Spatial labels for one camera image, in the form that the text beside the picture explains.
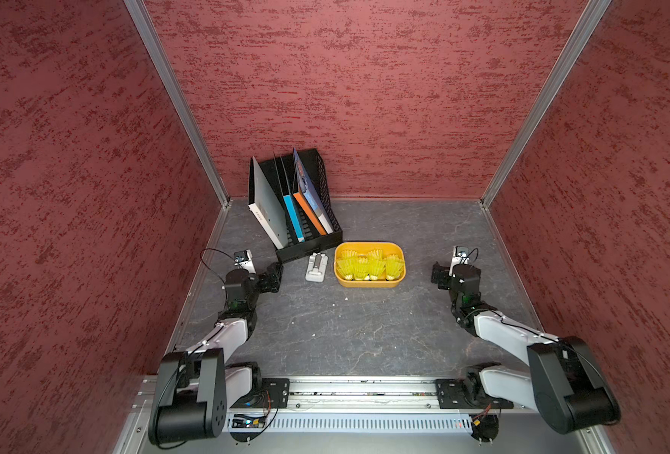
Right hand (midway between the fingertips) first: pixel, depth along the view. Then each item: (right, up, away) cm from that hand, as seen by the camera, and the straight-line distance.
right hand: (450, 267), depth 91 cm
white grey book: (-60, +21, -8) cm, 64 cm away
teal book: (-51, +17, -4) cm, 54 cm away
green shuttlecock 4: (-18, 0, +1) cm, 18 cm away
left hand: (-62, -1, -1) cm, 62 cm away
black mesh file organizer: (-56, +30, -5) cm, 64 cm away
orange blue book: (-46, +23, -8) cm, 52 cm away
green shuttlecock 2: (-29, 0, +2) cm, 29 cm away
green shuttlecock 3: (-24, +1, +1) cm, 25 cm away
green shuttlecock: (-34, 0, +1) cm, 34 cm away
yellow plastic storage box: (-32, +5, +7) cm, 33 cm away
